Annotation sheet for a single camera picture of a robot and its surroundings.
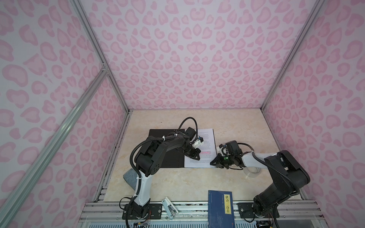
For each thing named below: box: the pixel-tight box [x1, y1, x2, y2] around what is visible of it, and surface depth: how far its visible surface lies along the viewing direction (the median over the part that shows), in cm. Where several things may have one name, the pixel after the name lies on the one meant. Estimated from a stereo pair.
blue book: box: [207, 190, 236, 228], surface depth 74 cm
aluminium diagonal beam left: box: [0, 67, 109, 214], surface depth 67 cm
